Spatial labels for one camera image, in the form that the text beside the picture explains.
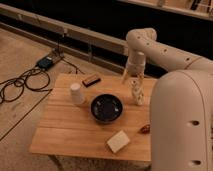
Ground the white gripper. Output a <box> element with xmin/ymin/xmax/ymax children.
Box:
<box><xmin>122</xmin><ymin>51</ymin><xmax>146</xmax><ymax>90</ymax></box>

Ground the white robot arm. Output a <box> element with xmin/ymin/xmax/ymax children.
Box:
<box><xmin>123</xmin><ymin>28</ymin><xmax>213</xmax><ymax>171</ymax></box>

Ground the black bowl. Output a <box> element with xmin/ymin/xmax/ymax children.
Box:
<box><xmin>90</xmin><ymin>94</ymin><xmax>123</xmax><ymax>124</ymax></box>

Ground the dark brown eraser block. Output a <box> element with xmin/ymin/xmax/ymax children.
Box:
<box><xmin>82</xmin><ymin>74</ymin><xmax>101</xmax><ymax>87</ymax></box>

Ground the small red-brown object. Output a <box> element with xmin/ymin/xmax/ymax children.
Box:
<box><xmin>139</xmin><ymin>124</ymin><xmax>150</xmax><ymax>134</ymax></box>

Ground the white paper cup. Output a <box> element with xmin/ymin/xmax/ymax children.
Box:
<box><xmin>70</xmin><ymin>83</ymin><xmax>85</xmax><ymax>105</ymax></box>

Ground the beige sponge block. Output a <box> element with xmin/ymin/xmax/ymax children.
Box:
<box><xmin>107</xmin><ymin>130</ymin><xmax>130</xmax><ymax>153</ymax></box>

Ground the wooden table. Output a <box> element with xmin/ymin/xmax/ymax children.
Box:
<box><xmin>30</xmin><ymin>74</ymin><xmax>156</xmax><ymax>161</ymax></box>

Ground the black power adapter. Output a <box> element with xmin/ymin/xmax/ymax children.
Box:
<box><xmin>36</xmin><ymin>56</ymin><xmax>54</xmax><ymax>70</ymax></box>

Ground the black cable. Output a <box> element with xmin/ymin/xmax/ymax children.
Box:
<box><xmin>0</xmin><ymin>66</ymin><xmax>54</xmax><ymax>105</ymax></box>

